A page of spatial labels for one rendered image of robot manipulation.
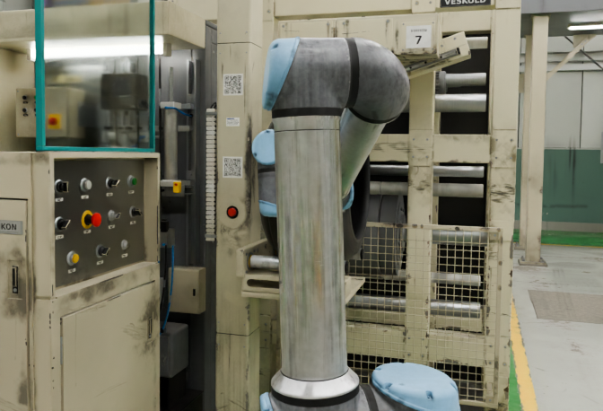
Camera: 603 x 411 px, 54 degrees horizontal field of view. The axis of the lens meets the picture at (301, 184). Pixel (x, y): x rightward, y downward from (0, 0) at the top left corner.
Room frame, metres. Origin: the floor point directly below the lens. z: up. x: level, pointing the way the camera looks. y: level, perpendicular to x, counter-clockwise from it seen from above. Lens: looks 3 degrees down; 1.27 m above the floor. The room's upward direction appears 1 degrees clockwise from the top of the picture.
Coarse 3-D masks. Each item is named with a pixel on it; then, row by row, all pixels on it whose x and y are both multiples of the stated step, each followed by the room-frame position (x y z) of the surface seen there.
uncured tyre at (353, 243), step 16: (272, 128) 1.95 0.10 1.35; (368, 160) 2.24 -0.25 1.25; (368, 176) 2.25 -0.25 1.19; (368, 192) 2.25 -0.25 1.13; (352, 208) 2.32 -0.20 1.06; (368, 208) 2.23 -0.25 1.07; (272, 224) 1.90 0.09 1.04; (352, 224) 1.93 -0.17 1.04; (272, 240) 1.94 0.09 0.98; (352, 240) 1.95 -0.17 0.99; (352, 256) 2.04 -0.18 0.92
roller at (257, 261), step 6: (252, 258) 2.01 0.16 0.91; (258, 258) 2.00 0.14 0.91; (264, 258) 2.00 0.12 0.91; (270, 258) 1.99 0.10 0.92; (276, 258) 1.99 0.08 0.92; (252, 264) 2.00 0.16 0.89; (258, 264) 2.00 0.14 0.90; (264, 264) 1.99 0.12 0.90; (270, 264) 1.99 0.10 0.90; (276, 264) 1.98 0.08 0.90; (348, 264) 1.93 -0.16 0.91; (348, 270) 1.93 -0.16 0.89
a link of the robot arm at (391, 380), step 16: (384, 368) 1.05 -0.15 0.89; (400, 368) 1.05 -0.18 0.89; (416, 368) 1.06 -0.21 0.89; (432, 368) 1.06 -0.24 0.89; (368, 384) 1.02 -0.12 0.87; (384, 384) 0.98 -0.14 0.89; (400, 384) 0.98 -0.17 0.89; (416, 384) 0.98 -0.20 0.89; (432, 384) 0.99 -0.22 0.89; (448, 384) 0.99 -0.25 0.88; (368, 400) 0.97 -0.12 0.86; (384, 400) 0.97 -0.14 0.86; (400, 400) 0.95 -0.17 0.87; (416, 400) 0.95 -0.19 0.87; (432, 400) 0.95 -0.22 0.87; (448, 400) 0.96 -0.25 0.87
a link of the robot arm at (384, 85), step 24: (360, 48) 0.96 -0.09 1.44; (384, 48) 0.99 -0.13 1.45; (360, 72) 0.95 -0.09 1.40; (384, 72) 0.97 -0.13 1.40; (360, 96) 0.97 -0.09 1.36; (384, 96) 0.99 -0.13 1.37; (408, 96) 1.05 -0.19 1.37; (360, 120) 1.10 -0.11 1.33; (384, 120) 1.05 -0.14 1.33; (360, 144) 1.18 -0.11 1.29; (360, 168) 1.31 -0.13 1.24
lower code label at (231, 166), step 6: (228, 156) 2.11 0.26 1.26; (228, 162) 2.11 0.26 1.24; (234, 162) 2.11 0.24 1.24; (240, 162) 2.10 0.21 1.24; (228, 168) 2.11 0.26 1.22; (234, 168) 2.11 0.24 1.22; (240, 168) 2.10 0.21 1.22; (228, 174) 2.11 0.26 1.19; (234, 174) 2.11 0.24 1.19; (240, 174) 2.10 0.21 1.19
